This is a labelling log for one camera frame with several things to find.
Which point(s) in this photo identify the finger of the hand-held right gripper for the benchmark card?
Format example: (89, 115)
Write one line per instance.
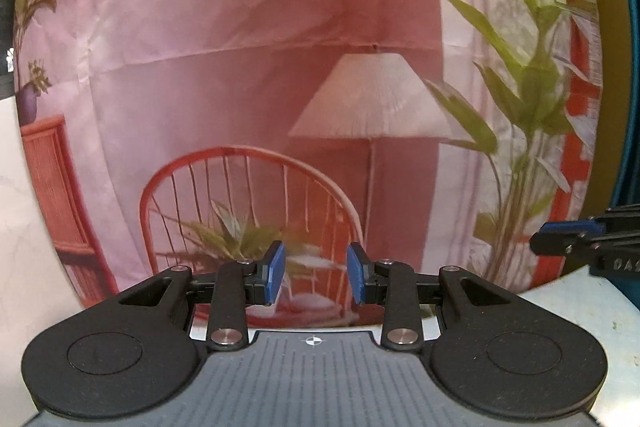
(570, 228)

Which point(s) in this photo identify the pink printed backdrop cloth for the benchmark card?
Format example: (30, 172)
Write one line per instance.
(250, 32)

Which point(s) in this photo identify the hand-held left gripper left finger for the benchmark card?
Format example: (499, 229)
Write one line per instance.
(275, 274)

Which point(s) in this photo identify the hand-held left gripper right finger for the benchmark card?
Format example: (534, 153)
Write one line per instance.
(356, 274)

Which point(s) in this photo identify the teal curved object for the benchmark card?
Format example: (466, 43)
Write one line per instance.
(631, 57)

